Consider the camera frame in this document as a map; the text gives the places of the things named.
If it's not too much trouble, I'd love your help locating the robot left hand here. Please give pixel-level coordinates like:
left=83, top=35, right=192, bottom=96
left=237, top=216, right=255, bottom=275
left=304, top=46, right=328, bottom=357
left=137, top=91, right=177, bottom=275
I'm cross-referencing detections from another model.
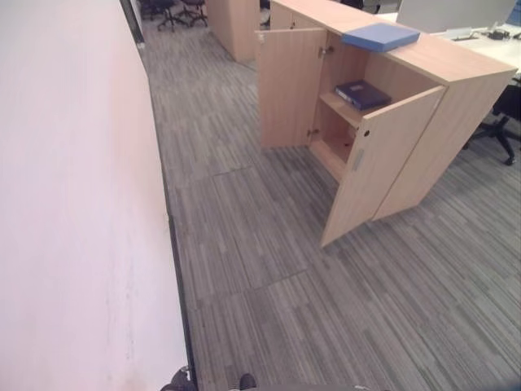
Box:
left=161, top=365, right=197, bottom=391

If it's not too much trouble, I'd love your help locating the wooden cabinet door with lock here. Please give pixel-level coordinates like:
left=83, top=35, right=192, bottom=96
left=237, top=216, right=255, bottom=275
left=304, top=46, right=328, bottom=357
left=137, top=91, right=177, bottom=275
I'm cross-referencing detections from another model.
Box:
left=255, top=28, right=329, bottom=149

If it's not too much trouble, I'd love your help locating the wooden cabinet shelf board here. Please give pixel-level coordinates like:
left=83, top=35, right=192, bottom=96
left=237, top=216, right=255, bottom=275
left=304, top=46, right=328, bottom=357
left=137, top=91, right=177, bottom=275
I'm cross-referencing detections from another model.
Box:
left=319, top=91, right=364, bottom=129

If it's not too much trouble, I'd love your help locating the dark blue binder folder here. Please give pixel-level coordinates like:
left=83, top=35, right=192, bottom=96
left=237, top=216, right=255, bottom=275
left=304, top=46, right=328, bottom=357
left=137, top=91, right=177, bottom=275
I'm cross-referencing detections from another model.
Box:
left=335, top=79, right=393, bottom=112

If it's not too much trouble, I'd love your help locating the tall wooden cabinet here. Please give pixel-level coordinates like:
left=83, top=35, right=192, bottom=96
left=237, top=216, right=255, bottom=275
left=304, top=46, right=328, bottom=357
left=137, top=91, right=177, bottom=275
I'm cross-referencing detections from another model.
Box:
left=205, top=0, right=262, bottom=64

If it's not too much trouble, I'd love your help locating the black swivel office chair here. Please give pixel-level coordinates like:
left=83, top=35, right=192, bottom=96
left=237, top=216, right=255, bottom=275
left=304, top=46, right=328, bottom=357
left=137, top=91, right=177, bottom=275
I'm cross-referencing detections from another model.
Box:
left=155, top=0, right=186, bottom=32
left=178, top=0, right=209, bottom=27

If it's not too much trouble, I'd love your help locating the light blue folder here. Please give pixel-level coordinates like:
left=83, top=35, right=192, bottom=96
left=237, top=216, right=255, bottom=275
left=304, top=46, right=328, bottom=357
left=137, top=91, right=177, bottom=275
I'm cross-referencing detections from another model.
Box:
left=340, top=22, right=421, bottom=54

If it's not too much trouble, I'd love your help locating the light wooden office cabinet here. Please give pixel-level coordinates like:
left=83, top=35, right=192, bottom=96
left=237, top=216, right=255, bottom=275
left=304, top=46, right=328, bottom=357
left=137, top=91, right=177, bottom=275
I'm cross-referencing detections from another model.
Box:
left=269, top=0, right=519, bottom=223

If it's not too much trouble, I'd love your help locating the black office chair with armrest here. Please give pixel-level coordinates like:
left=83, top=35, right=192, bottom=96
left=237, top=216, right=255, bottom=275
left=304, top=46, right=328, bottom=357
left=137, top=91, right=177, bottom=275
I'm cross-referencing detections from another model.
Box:
left=467, top=79, right=521, bottom=166

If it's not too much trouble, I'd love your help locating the white office desk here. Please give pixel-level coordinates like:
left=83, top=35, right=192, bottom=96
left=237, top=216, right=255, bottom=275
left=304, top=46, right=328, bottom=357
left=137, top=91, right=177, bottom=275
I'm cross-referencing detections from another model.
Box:
left=374, top=11, right=521, bottom=69

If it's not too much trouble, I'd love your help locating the grey desk partition screen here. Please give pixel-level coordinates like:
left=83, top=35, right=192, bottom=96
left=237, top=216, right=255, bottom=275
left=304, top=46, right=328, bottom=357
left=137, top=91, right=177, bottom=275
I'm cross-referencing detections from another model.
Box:
left=396, top=0, right=514, bottom=24

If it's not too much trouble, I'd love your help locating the wooden cabinet door with handle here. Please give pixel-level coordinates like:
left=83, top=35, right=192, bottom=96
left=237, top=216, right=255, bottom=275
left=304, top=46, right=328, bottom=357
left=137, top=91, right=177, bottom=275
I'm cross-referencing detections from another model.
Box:
left=319, top=85, right=447, bottom=249

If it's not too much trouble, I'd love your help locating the black door frame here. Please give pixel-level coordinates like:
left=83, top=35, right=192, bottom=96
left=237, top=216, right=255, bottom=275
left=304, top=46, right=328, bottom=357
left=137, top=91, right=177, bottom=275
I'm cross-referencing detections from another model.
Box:
left=120, top=0, right=147, bottom=45

